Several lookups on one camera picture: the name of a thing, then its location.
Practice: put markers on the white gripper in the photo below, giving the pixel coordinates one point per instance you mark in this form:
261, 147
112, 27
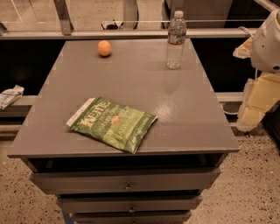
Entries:
267, 46

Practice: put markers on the grey metal rail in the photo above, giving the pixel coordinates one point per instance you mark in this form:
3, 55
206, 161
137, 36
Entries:
202, 33

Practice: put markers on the orange fruit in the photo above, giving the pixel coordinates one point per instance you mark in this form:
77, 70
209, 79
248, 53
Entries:
104, 48

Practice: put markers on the clear plastic water bottle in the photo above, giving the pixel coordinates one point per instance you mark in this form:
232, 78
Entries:
176, 40

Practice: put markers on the green jalapeno chip bag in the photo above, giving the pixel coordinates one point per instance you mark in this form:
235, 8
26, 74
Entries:
119, 126

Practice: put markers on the top drawer knob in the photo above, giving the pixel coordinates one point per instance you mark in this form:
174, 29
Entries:
128, 187

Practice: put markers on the grey drawer cabinet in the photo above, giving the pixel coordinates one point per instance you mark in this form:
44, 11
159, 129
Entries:
178, 158

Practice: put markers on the drawer knob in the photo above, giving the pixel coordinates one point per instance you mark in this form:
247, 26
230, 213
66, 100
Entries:
131, 210
128, 187

